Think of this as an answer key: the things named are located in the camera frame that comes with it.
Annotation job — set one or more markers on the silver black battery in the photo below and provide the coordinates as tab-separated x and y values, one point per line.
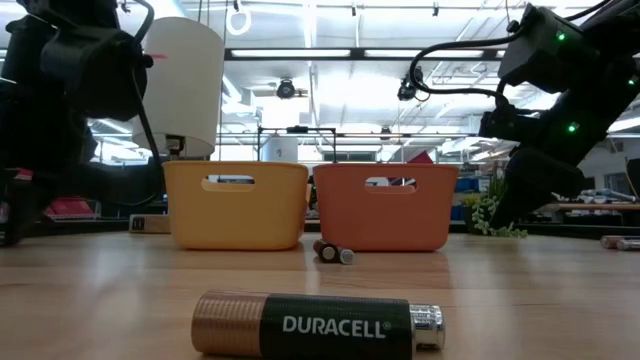
346	257
630	245

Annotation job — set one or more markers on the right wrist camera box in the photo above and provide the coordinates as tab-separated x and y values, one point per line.
505	125

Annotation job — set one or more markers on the black metal frame stand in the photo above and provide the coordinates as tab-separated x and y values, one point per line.
297	129

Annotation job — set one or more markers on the trailing pale green succulent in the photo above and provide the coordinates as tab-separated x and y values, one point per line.
482	215

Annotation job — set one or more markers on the orange plastic bin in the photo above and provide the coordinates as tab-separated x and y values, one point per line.
387	225

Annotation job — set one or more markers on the white cylindrical tank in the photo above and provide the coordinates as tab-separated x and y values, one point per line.
280	150

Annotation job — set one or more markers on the wooden workbench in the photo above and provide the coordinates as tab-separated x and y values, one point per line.
600	206

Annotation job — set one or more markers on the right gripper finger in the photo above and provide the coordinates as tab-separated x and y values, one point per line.
535	180

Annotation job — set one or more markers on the copper black Duracell battery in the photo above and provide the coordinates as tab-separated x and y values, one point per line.
325	325

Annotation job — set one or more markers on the blue storage bin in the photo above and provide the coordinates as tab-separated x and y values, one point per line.
467	185

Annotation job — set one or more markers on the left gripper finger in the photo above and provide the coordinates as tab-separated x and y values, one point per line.
12	220

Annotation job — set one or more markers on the long ceiling light fixture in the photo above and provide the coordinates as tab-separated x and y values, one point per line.
357	54

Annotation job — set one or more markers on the red bin shelf rack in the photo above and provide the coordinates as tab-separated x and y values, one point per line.
70	207

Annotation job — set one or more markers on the yellow plastic bin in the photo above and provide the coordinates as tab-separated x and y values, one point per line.
235	220

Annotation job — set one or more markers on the black ceiling camera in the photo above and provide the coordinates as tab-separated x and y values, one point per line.
286	90
406	91

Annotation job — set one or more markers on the red triangular object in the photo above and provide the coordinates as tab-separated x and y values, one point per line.
422	159

